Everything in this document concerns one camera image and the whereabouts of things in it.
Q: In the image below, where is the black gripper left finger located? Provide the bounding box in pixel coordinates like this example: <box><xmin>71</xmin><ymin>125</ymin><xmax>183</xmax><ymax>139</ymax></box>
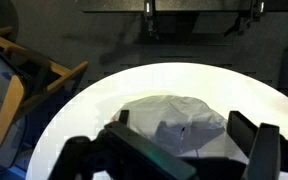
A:
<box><xmin>48</xmin><ymin>109</ymin><xmax>198</xmax><ymax>180</ymax></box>

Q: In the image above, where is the white orange plastic bag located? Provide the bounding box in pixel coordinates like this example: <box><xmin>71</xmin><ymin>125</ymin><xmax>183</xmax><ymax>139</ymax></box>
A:
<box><xmin>113</xmin><ymin>94</ymin><xmax>229</xmax><ymax>158</ymax></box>

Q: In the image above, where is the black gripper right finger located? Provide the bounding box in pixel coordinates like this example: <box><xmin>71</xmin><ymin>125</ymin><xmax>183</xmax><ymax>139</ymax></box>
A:
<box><xmin>226</xmin><ymin>110</ymin><xmax>288</xmax><ymax>180</ymax></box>

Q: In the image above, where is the wooden armchair with gray cushion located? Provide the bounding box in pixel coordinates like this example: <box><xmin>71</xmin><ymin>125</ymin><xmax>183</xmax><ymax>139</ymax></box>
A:
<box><xmin>0</xmin><ymin>25</ymin><xmax>89</xmax><ymax>153</ymax></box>

